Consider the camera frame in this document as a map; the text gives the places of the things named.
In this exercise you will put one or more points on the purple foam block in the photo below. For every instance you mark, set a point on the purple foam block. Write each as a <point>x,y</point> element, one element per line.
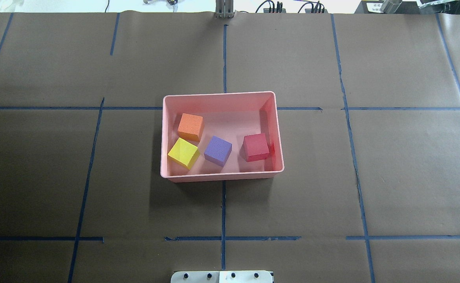
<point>218,151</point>

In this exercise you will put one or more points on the red foam block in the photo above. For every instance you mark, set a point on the red foam block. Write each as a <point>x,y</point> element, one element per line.
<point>256,147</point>

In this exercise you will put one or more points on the orange foam block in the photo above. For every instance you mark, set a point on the orange foam block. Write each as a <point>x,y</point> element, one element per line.
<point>191,127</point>

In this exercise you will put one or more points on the yellow-green foam block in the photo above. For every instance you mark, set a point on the yellow-green foam block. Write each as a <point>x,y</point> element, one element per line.
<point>184,153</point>

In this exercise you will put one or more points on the pink plastic bin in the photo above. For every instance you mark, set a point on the pink plastic bin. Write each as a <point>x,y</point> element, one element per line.
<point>230,116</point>

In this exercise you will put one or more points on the aluminium frame post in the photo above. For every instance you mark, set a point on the aluminium frame post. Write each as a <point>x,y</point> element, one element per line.
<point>224,9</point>

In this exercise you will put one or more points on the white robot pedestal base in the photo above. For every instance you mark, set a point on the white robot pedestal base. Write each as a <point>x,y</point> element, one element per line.
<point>223,276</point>

